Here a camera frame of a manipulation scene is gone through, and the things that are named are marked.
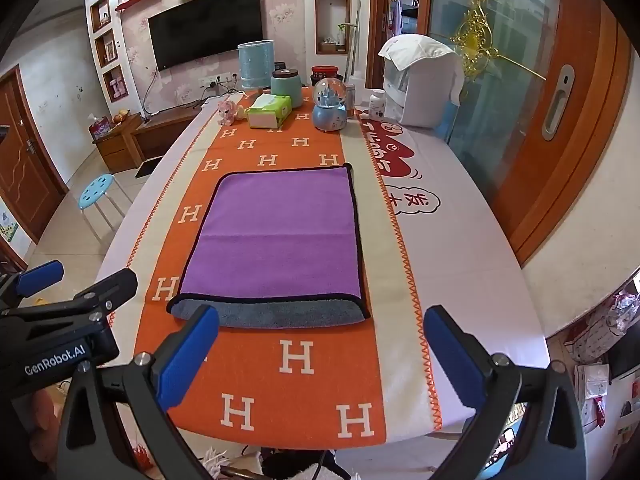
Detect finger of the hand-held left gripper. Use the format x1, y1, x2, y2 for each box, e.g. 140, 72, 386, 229
0, 260, 65, 312
70, 267, 139, 322

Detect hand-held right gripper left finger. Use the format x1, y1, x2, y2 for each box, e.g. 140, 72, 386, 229
55, 304, 221, 480

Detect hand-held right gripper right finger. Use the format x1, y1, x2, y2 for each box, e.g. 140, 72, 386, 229
424, 305, 589, 480

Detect purple and grey towel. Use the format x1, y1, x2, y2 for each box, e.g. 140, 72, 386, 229
167, 164, 372, 330

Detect blue plastic stool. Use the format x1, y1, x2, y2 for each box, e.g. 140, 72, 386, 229
78, 174, 132, 242

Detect orange printed blanket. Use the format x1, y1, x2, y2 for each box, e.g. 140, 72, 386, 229
112, 87, 444, 451

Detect brown wooden door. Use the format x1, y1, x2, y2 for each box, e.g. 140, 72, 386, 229
0, 67, 69, 241

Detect white plastic bag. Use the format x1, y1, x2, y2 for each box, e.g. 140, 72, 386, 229
565, 292, 640, 362

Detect wooden television cabinet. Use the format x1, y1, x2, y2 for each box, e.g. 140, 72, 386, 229
92, 105, 211, 173

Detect red snack packet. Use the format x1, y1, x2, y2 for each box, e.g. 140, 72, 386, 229
89, 115, 114, 140

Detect pink plush toy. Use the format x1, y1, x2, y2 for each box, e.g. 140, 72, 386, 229
217, 100, 244, 126

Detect green tissue box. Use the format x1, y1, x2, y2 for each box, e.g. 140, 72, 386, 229
245, 94, 293, 130

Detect white countertop appliance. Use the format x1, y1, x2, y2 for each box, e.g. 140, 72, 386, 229
384, 52, 463, 128

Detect green canister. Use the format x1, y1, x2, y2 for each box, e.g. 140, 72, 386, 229
271, 67, 304, 109

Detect light blue cylindrical bin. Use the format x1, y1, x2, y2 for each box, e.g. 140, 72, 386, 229
237, 39, 276, 92

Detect blue snow globe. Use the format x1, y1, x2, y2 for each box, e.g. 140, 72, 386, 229
312, 78, 351, 133

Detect wooden framed glass sliding door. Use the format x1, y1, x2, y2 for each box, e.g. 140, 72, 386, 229
365, 0, 634, 267

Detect red-lidded container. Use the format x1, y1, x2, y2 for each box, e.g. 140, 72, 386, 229
311, 65, 346, 88

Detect white cloth cover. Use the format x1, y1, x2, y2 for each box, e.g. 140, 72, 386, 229
378, 35, 466, 106

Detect wall niche shelves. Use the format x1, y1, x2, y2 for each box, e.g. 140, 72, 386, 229
90, 0, 129, 101

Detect grey door handle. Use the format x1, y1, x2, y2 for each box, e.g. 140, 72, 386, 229
541, 65, 576, 141

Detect black wall television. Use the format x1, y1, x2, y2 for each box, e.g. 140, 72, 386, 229
148, 0, 264, 72

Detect white mop handle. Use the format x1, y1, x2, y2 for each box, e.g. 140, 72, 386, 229
339, 0, 364, 86

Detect wooden wall niche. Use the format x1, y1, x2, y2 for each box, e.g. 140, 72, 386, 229
315, 0, 352, 55

